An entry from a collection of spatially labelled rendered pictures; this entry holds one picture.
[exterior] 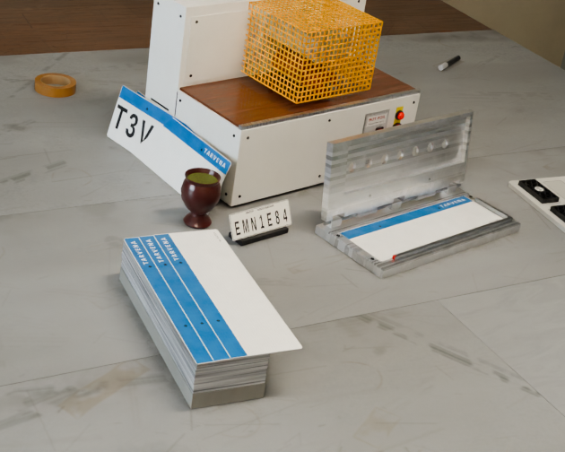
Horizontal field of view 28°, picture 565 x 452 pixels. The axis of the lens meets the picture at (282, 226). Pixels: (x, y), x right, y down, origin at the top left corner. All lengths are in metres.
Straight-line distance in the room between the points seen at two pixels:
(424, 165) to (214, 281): 0.73
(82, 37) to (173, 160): 0.89
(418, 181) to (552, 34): 2.82
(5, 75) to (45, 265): 0.93
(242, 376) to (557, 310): 0.75
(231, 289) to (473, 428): 0.48
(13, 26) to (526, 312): 1.76
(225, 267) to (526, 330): 0.61
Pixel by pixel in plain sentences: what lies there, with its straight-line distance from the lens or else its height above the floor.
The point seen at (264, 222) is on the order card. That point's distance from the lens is 2.35.
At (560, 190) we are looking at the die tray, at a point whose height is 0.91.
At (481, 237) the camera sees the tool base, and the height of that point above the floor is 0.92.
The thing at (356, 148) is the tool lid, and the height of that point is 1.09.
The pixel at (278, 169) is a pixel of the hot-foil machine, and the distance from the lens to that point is 2.48.
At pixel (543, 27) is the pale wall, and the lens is 5.24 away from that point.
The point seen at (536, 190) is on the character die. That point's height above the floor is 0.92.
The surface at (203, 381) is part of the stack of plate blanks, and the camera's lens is 1.83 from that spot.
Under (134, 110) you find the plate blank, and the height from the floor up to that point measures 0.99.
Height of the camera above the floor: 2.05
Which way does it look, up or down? 28 degrees down
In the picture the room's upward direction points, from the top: 9 degrees clockwise
